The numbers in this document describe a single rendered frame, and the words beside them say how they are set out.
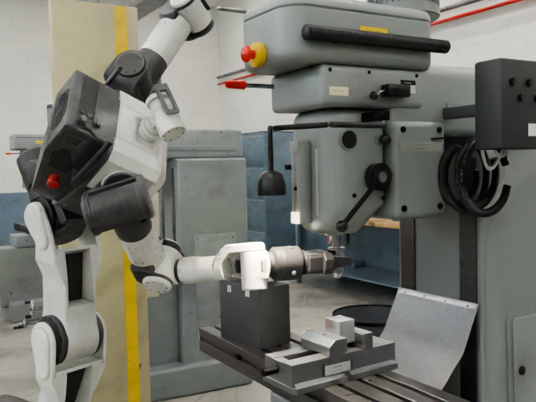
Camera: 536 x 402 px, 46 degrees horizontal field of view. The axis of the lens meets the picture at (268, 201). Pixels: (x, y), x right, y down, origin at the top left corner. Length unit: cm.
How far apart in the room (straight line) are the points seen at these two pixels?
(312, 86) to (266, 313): 74
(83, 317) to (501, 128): 122
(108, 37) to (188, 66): 824
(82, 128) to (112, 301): 183
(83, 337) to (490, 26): 569
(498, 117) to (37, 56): 956
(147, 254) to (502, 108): 92
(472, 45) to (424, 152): 532
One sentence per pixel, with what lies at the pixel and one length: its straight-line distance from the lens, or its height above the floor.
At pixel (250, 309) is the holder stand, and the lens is 197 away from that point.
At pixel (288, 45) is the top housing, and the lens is 150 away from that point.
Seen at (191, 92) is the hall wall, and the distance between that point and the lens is 1142.
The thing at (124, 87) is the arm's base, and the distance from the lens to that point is 173.
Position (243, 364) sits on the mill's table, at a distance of 198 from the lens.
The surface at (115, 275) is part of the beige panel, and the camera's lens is 324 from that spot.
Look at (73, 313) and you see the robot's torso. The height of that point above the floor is 109.
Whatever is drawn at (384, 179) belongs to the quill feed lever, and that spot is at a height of 145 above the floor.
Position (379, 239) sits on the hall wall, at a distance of 799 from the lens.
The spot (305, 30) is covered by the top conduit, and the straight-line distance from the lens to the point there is 147.
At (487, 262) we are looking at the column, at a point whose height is 121.
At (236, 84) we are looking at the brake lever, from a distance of 164.
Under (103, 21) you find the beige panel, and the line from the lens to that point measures 328.
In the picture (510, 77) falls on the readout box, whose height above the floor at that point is 168.
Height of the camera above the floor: 148
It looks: 3 degrees down
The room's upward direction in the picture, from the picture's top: 1 degrees counter-clockwise
